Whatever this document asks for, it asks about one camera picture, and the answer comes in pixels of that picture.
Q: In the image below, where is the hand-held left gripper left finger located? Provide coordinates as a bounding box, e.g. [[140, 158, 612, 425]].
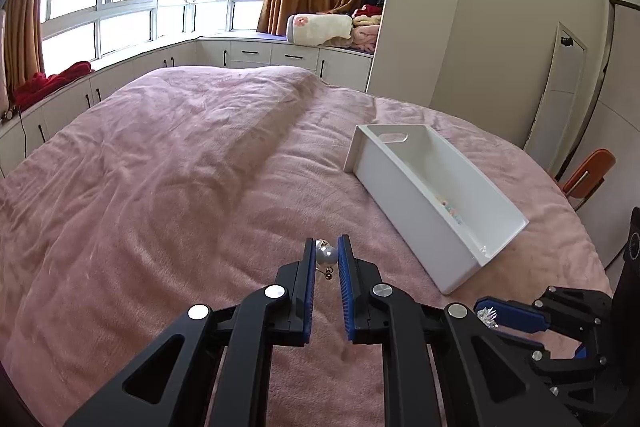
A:
[[62, 239, 317, 427]]

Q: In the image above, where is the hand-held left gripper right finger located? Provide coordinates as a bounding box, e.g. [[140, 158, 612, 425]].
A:
[[337, 235, 586, 427]]

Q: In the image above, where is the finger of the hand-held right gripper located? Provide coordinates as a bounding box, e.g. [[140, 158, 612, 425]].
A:
[[530, 332, 613, 375], [474, 287, 613, 333]]

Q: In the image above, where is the pearl earring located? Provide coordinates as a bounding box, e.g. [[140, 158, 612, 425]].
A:
[[315, 239, 341, 280]]

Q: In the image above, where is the white plastic storage box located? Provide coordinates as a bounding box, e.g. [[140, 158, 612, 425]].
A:
[[343, 123, 530, 295]]

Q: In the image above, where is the colourful bead bracelet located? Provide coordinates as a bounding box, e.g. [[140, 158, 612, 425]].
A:
[[434, 194, 463, 224]]

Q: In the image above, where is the orange chair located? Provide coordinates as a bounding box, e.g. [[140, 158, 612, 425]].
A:
[[556, 149, 617, 210]]

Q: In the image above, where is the pink bedspread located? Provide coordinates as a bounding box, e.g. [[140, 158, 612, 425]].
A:
[[0, 66, 613, 427]]

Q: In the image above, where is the white door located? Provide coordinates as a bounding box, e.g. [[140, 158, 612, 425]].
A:
[[524, 21, 588, 178]]

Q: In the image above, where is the white window seat cabinet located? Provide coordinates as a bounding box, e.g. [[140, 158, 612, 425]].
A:
[[0, 37, 373, 178]]

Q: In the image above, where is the pink folded blanket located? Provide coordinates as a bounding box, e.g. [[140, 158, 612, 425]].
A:
[[350, 14, 383, 52]]

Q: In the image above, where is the red cloth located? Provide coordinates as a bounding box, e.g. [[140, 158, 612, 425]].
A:
[[12, 61, 93, 110]]

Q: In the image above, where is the black cable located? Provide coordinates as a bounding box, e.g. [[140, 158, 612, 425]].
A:
[[17, 109, 29, 155]]

